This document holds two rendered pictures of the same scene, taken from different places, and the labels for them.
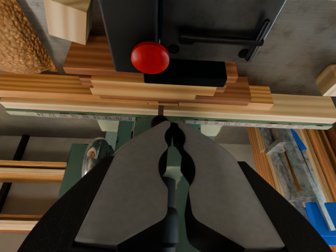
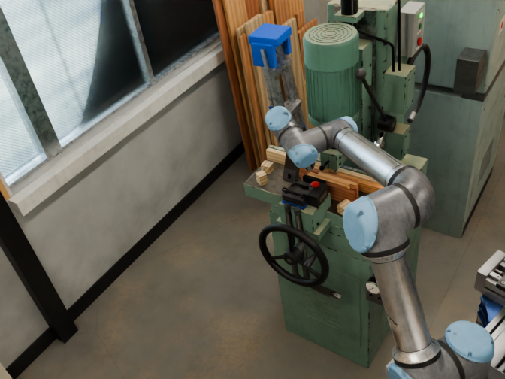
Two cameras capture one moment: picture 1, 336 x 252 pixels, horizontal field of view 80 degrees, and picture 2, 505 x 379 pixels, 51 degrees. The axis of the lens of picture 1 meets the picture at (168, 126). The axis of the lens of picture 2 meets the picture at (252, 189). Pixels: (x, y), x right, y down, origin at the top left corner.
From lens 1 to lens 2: 1.74 m
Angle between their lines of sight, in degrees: 33
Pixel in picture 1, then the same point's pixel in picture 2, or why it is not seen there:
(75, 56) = (351, 195)
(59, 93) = (376, 187)
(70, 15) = (342, 205)
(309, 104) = (276, 158)
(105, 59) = (341, 192)
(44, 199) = not seen: outside the picture
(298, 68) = (279, 174)
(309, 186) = (271, 80)
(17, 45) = not seen: hidden behind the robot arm
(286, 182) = (287, 75)
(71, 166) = (398, 148)
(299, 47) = (279, 182)
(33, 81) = not seen: hidden behind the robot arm
